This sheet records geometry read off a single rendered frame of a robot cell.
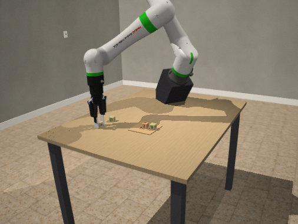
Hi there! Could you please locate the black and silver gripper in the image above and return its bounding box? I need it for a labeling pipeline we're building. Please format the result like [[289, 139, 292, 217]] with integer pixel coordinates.
[[87, 85, 107, 129]]

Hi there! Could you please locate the tan flat mat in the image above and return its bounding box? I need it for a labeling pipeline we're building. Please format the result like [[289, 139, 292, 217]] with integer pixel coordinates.
[[128, 122, 162, 135]]

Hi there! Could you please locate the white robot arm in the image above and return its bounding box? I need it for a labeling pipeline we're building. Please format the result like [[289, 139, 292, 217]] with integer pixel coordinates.
[[84, 0, 198, 86]]

